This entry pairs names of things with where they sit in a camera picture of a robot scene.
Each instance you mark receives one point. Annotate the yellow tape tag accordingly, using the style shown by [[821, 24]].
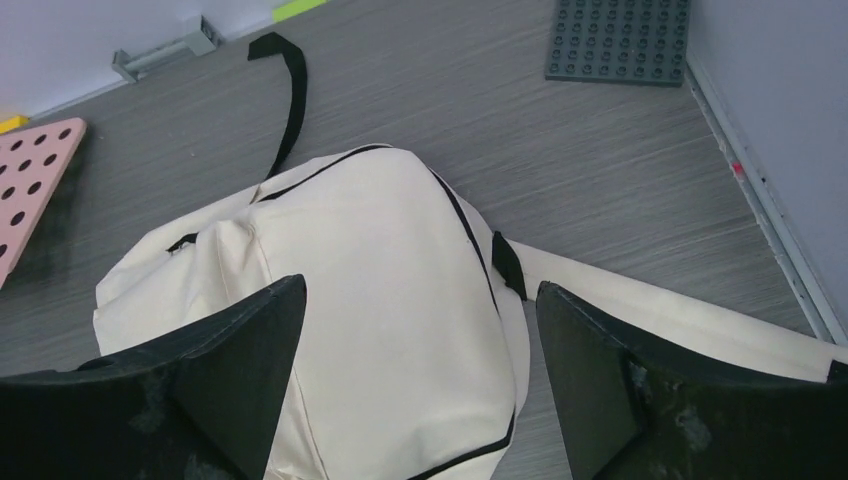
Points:
[[13, 123]]

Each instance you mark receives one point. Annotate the grey metal wall bracket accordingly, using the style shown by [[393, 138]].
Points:
[[199, 38]]

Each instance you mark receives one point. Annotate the green tape tag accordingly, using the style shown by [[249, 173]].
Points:
[[291, 8]]

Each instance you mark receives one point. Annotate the pink perforated stand board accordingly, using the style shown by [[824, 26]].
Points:
[[33, 162]]

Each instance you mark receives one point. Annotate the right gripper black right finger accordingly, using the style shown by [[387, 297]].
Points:
[[632, 405]]

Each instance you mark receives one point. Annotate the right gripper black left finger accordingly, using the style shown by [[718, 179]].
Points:
[[200, 402]]

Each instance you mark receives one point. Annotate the cream canvas backpack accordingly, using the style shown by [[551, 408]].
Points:
[[413, 360]]

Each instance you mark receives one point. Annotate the dark grey studded baseplate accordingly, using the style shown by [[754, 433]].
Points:
[[634, 42]]

